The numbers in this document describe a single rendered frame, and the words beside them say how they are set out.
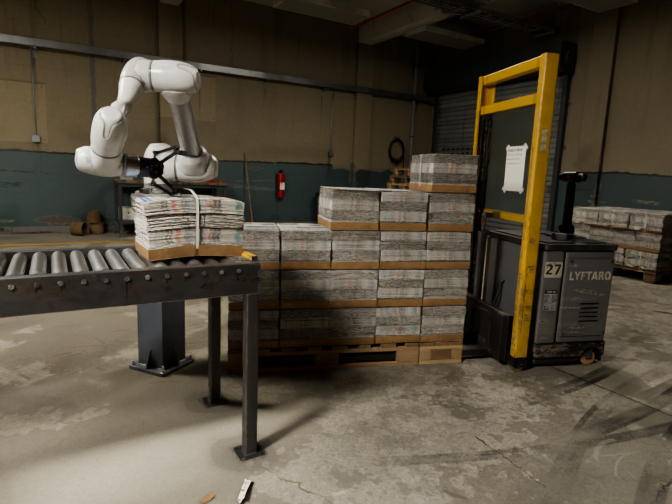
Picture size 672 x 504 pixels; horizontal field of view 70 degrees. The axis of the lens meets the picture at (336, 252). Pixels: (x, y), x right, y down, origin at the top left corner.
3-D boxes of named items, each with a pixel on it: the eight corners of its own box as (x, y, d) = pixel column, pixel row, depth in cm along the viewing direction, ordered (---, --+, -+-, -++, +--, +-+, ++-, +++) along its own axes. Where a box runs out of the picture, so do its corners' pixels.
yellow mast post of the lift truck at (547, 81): (506, 352, 300) (536, 55, 271) (519, 351, 302) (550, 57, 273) (514, 357, 291) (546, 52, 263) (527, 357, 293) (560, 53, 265)
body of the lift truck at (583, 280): (475, 332, 365) (485, 228, 352) (539, 330, 377) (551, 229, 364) (530, 369, 298) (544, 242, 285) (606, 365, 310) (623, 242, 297)
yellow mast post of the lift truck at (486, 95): (458, 320, 363) (478, 77, 335) (469, 319, 365) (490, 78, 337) (463, 324, 354) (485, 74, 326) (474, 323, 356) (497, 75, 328)
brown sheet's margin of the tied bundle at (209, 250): (219, 245, 221) (220, 236, 221) (241, 256, 197) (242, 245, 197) (184, 244, 213) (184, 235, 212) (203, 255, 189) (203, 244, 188)
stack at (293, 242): (227, 349, 311) (227, 221, 298) (398, 343, 336) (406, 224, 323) (226, 374, 274) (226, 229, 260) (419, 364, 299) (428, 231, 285)
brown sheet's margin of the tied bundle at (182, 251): (173, 245, 210) (173, 235, 210) (191, 256, 186) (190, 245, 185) (135, 249, 202) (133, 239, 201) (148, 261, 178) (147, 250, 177)
